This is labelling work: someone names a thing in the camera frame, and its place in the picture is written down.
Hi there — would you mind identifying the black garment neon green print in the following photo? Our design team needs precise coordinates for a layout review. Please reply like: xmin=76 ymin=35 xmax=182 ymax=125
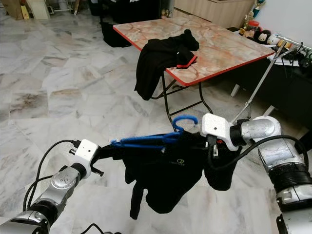
xmin=111 ymin=132 xmax=242 ymax=220

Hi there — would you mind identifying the black TV console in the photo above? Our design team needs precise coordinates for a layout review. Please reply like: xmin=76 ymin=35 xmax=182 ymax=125
xmin=229 ymin=46 xmax=312 ymax=142

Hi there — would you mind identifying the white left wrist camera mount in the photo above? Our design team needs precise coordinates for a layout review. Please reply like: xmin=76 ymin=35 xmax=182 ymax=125
xmin=70 ymin=139 xmax=98 ymax=178

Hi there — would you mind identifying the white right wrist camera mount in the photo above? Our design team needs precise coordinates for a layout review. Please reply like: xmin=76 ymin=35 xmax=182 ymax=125
xmin=200 ymin=113 xmax=237 ymax=151

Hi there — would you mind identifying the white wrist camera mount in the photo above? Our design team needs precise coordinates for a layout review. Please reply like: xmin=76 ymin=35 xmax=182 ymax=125
xmin=70 ymin=139 xmax=98 ymax=178
xmin=200 ymin=113 xmax=237 ymax=151

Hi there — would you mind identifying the plain black garment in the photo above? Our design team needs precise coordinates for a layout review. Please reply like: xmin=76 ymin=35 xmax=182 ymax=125
xmin=134 ymin=29 xmax=200 ymax=101

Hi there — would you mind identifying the gold blue trophy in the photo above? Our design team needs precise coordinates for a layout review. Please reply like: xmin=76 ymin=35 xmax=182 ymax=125
xmin=243 ymin=0 xmax=266 ymax=29

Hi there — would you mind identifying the brown cardboard box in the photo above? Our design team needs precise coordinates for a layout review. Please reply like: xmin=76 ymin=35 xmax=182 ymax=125
xmin=2 ymin=0 xmax=26 ymax=20

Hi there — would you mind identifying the beige wooden cabinet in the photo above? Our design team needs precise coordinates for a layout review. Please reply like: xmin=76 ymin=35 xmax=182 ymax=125
xmin=175 ymin=0 xmax=254 ymax=27

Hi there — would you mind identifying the black Mickey plush ball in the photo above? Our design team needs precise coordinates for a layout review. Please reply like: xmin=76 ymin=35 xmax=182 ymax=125
xmin=257 ymin=31 xmax=270 ymax=43

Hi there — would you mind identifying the silver metal clothes rack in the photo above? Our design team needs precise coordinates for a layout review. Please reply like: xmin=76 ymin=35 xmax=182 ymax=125
xmin=232 ymin=34 xmax=312 ymax=125

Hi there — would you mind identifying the beige flat board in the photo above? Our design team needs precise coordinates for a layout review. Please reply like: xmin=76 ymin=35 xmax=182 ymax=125
xmin=25 ymin=0 xmax=52 ymax=20

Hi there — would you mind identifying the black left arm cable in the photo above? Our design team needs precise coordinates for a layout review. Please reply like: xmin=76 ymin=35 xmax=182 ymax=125
xmin=22 ymin=140 xmax=108 ymax=234

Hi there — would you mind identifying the blue plastic hanger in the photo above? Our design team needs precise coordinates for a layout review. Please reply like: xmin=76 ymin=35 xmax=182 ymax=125
xmin=111 ymin=115 xmax=199 ymax=150

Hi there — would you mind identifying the black bag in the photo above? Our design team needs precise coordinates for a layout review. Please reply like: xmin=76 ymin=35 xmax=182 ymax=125
xmin=101 ymin=22 xmax=132 ymax=48

